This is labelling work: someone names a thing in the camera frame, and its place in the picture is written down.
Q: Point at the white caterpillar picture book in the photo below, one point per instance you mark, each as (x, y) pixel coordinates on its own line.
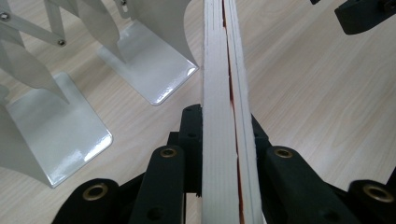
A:
(218, 124)

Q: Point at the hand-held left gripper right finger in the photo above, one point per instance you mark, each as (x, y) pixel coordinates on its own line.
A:
(261, 140)

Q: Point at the grey expandable metal book rack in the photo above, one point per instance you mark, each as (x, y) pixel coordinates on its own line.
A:
(62, 137)

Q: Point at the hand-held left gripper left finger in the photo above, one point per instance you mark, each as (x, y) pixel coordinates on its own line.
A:
(193, 140)

